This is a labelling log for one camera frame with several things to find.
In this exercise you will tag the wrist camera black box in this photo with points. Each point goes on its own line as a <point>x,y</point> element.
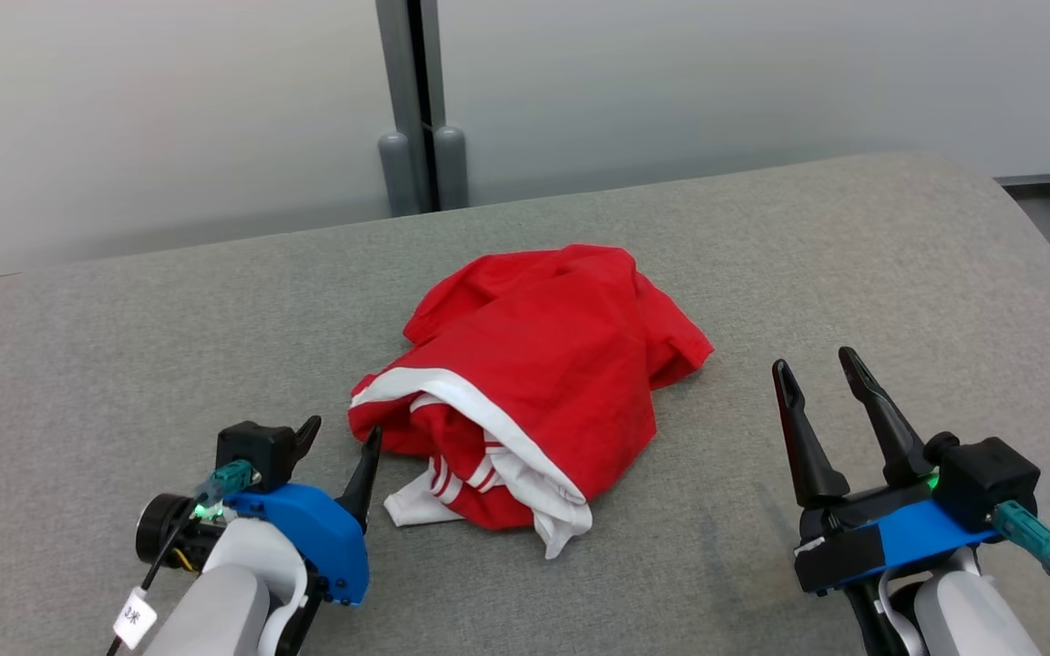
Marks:
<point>990,478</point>
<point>256,451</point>

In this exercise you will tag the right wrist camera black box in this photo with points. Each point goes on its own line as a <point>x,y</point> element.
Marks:
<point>990,478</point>

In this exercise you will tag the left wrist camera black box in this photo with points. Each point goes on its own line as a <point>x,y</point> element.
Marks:
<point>256,451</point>

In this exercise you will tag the red shorts white hem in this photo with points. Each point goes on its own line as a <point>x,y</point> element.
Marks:
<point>561,364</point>

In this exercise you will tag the red white basketball jersey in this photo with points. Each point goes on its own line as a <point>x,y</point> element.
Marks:
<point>461,487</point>

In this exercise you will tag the grey cylindrical post foot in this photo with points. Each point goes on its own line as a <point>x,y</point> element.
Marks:
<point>452,173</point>
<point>397,178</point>

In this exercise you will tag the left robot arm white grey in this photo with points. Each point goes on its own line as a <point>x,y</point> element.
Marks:
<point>224,601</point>

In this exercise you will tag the grey partition post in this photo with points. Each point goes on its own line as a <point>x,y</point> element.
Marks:
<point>406,73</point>

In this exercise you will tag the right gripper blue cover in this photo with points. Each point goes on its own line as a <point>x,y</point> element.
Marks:
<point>908,538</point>

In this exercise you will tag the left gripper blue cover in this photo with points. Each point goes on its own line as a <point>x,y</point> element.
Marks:
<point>315,538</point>

